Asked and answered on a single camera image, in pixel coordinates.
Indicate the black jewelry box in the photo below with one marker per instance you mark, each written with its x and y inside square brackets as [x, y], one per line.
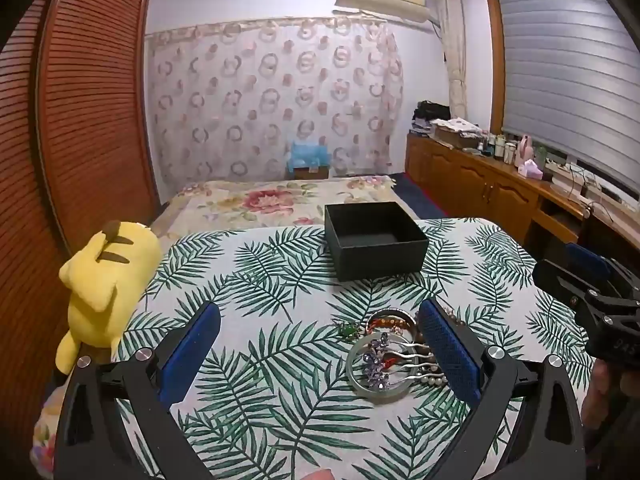
[350, 255]

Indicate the grey window blind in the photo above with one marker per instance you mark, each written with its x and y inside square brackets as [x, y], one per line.
[565, 70]

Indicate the cardboard box with cloth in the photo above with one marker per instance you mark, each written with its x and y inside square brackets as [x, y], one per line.
[455, 132]

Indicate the pink bottle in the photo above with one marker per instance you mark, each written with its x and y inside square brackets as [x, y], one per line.
[525, 147]

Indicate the floral bed sheet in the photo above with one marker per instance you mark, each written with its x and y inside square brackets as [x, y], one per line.
[260, 200]

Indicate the dark blue rug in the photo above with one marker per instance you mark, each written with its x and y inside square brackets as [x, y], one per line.
[425, 200]

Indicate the leaf print tablecloth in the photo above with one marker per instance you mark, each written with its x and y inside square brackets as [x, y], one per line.
[280, 280]

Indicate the green brooch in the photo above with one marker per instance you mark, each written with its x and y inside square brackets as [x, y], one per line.
[348, 331]

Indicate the wooden louvered wardrobe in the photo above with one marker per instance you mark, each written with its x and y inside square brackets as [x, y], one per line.
[90, 110]

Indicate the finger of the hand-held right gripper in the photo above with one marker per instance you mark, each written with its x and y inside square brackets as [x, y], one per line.
[587, 257]
[555, 277]

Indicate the purple flower hairpin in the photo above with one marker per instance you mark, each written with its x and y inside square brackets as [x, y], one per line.
[372, 367]

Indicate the silver bangle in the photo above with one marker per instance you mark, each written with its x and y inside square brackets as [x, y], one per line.
[352, 375]

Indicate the yellow plush toy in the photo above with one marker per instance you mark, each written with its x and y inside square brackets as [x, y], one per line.
[110, 280]

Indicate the lace window curtain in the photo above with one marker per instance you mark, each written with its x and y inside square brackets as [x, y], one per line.
[452, 50]

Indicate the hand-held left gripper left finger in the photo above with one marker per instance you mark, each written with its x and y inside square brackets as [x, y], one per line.
[192, 350]

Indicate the pearl strand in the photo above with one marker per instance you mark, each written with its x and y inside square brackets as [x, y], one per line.
[432, 382]

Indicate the wooden side cabinet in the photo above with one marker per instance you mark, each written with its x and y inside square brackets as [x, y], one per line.
[465, 180]

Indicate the person's right hand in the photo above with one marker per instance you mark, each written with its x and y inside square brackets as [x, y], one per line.
[607, 395]

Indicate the pink tissue pack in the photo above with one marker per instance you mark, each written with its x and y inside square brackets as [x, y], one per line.
[530, 169]

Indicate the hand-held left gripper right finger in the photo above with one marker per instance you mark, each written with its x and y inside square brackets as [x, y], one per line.
[447, 350]

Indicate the stack of folded clothes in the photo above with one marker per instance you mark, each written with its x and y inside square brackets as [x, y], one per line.
[430, 112]

